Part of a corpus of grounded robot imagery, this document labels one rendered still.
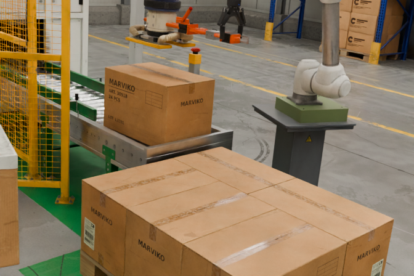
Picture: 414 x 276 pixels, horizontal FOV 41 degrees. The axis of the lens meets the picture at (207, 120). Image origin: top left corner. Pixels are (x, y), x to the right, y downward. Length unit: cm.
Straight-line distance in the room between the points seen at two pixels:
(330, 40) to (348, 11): 793
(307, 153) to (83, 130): 146
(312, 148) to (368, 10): 753
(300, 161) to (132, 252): 142
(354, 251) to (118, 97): 176
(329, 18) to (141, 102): 121
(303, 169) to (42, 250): 168
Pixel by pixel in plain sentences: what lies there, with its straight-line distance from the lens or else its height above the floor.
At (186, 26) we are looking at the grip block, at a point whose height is 128.
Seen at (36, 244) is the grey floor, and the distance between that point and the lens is 346.
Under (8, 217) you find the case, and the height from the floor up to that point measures 81.
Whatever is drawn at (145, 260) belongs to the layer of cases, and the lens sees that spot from 260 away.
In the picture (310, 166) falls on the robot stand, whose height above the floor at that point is 42.
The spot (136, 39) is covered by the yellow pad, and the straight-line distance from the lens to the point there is 348.
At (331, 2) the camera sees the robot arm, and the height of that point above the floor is 149.
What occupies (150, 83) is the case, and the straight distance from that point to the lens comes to 331.
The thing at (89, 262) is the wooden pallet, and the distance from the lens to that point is 304.
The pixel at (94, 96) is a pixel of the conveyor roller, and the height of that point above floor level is 53.
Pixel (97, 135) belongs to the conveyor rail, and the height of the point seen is 54.
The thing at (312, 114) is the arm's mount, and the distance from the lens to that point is 346.
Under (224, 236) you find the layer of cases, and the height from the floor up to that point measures 54.
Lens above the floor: 168
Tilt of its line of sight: 16 degrees down
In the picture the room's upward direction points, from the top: 5 degrees clockwise
